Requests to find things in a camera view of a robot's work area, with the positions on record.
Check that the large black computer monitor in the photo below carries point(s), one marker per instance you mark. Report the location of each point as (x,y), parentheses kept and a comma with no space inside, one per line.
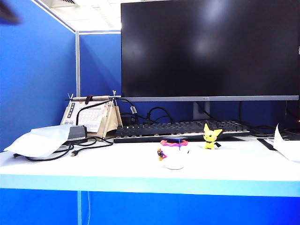
(208,49)

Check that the white paper sheet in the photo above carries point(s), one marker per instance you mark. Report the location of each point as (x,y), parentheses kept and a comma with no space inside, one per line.
(284,145)

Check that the beige tent desk calendar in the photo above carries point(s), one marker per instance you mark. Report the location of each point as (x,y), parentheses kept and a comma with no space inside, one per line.
(110,119)

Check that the white plastic bag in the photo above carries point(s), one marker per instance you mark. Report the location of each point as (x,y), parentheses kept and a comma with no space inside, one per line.
(37,141)

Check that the white jar doll red trim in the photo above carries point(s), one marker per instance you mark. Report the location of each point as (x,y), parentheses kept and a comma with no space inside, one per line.
(174,157)

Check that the grey monitor stand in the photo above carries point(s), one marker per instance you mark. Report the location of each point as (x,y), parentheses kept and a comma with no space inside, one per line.
(201,110)

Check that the yellow Pichu figure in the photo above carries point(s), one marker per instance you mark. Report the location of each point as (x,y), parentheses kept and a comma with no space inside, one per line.
(209,138)

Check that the black mechanical keyboard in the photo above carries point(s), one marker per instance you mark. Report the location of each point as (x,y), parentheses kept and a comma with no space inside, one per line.
(145,131)

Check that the black grey adapter hub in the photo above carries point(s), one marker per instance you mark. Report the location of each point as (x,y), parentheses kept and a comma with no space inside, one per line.
(76,132)

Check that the aluminium partition post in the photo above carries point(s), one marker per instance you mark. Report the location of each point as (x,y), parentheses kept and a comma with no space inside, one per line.
(77,63)

